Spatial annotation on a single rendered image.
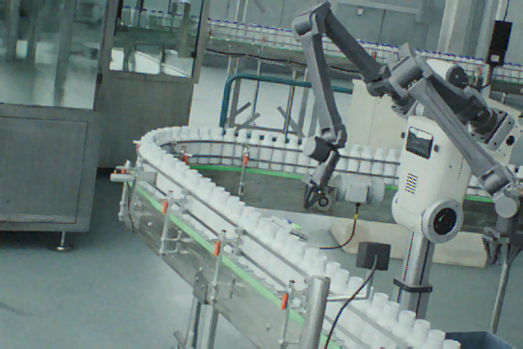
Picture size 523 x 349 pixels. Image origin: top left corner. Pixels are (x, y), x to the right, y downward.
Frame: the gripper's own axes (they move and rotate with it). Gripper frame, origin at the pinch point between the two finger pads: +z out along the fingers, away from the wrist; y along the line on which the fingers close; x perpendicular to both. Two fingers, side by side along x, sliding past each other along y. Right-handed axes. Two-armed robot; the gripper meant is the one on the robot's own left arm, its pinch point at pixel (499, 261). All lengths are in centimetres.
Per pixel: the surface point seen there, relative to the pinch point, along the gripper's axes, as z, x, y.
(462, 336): 28.6, 16.0, 6.8
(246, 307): 31, 50, -49
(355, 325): 15.9, -3.8, -46.7
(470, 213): 27, 161, 125
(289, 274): 15, 32, -47
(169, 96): 39, 558, 129
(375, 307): 9.2, -9.1, -45.4
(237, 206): 6, 73, -45
